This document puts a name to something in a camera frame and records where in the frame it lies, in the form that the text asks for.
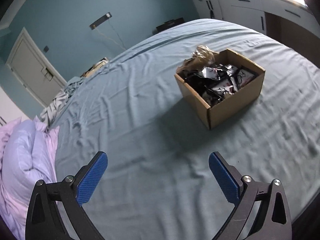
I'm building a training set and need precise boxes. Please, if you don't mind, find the striped grey cloth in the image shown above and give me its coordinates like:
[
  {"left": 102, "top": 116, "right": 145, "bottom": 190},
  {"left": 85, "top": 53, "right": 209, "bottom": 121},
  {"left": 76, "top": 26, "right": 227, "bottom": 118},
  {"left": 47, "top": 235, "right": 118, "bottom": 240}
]
[{"left": 40, "top": 89, "right": 69, "bottom": 126}]

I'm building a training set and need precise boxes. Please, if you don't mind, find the white deer snack packet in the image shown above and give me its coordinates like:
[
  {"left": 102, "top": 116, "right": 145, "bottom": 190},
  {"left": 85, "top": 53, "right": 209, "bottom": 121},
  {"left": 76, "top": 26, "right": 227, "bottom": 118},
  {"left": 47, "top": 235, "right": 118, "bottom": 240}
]
[{"left": 235, "top": 68, "right": 257, "bottom": 89}]

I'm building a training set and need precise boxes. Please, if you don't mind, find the white snack packet near box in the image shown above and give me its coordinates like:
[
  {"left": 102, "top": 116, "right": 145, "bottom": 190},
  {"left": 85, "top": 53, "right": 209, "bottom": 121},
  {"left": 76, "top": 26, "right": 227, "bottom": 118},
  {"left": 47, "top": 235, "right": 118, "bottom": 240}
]
[{"left": 199, "top": 67, "right": 220, "bottom": 80}]

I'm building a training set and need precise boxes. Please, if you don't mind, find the white black snack packet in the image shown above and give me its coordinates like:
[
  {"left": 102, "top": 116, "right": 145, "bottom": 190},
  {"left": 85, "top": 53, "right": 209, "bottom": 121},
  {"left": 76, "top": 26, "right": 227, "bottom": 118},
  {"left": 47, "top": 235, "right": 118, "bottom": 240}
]
[{"left": 211, "top": 79, "right": 237, "bottom": 96}]

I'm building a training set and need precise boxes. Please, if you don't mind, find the white cabinet unit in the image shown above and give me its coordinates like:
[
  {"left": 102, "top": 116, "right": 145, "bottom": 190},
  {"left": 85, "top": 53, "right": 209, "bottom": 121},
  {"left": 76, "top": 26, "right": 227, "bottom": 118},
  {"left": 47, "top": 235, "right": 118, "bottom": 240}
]
[{"left": 191, "top": 0, "right": 320, "bottom": 68}]

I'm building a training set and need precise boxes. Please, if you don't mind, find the brown cardboard box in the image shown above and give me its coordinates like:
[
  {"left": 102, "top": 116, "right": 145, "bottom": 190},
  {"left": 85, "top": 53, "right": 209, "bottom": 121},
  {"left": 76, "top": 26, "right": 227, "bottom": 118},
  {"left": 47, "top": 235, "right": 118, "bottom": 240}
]
[{"left": 175, "top": 48, "right": 266, "bottom": 129}]

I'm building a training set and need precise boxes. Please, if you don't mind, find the box of items by bed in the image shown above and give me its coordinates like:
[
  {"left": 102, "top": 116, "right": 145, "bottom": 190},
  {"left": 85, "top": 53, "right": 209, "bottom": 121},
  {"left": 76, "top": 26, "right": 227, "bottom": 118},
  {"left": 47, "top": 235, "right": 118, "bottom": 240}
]
[{"left": 81, "top": 57, "right": 109, "bottom": 77}]

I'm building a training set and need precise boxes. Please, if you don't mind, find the black box behind bed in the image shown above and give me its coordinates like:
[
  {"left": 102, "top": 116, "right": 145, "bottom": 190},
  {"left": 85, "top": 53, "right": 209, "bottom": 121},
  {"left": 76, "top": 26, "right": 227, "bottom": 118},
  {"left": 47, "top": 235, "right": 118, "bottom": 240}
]
[{"left": 156, "top": 17, "right": 185, "bottom": 33}]

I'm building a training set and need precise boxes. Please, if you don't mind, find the lilac duvet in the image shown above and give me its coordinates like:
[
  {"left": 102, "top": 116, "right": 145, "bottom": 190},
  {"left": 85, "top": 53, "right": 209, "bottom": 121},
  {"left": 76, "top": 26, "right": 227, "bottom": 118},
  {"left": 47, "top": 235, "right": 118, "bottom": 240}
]
[{"left": 1, "top": 118, "right": 59, "bottom": 239}]

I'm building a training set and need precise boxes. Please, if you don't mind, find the black wall bracket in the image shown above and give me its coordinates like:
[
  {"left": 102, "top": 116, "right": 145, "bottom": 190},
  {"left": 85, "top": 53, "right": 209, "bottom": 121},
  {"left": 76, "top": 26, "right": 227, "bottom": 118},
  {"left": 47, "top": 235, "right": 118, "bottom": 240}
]
[{"left": 89, "top": 12, "right": 112, "bottom": 30}]

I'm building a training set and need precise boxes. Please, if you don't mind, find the white door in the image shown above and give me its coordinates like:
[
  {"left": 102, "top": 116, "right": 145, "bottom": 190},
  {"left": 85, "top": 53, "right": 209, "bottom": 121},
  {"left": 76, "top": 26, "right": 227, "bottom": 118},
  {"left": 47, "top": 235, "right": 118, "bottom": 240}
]
[{"left": 6, "top": 28, "right": 67, "bottom": 107}]

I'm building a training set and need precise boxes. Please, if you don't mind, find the teal bed sheet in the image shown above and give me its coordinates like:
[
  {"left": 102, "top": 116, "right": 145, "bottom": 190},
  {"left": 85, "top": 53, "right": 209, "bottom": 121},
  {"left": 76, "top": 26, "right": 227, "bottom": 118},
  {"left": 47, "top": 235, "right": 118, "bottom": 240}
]
[{"left": 55, "top": 20, "right": 319, "bottom": 239}]

